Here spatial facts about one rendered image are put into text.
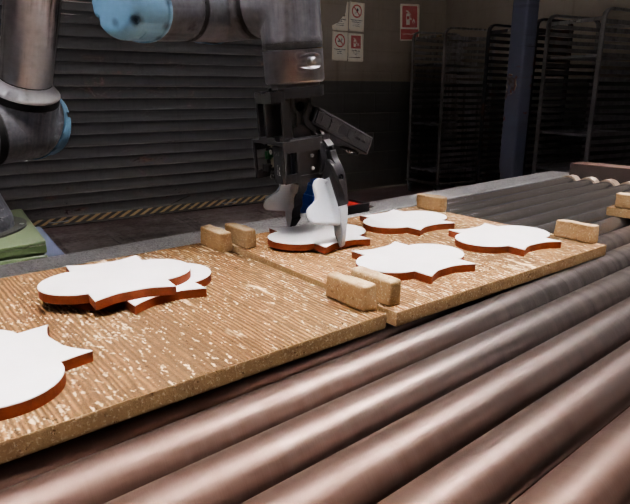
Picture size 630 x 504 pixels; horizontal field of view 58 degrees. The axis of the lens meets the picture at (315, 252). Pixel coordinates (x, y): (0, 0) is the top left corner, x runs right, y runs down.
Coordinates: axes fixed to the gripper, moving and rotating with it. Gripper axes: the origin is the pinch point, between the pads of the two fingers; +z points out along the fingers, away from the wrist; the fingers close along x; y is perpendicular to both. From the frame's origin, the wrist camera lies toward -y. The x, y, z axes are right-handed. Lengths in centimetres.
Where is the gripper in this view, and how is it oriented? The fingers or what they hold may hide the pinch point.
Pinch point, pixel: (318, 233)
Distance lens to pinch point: 80.2
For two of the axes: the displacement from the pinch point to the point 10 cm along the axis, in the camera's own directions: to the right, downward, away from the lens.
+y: -7.9, 2.5, -5.6
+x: 6.1, 2.2, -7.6
